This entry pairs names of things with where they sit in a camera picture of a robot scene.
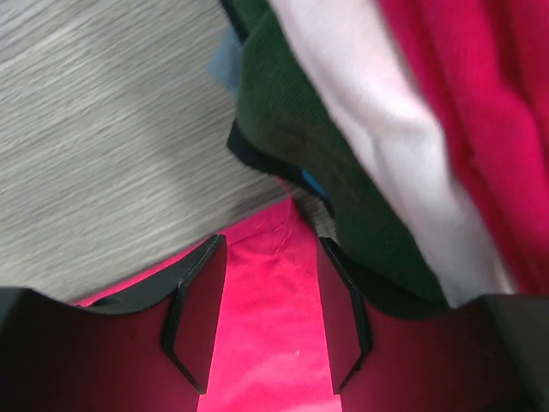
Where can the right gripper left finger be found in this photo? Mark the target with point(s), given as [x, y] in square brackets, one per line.
[148, 347]

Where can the pink red t-shirt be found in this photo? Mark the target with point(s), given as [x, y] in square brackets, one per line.
[483, 68]
[270, 350]

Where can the white t-shirt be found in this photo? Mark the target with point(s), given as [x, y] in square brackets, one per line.
[351, 59]

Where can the dark green t-shirt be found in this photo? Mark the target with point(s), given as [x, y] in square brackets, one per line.
[281, 116]

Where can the light blue t-shirt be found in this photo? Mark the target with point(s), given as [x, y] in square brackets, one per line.
[227, 64]

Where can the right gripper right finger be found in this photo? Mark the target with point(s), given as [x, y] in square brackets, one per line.
[391, 351]

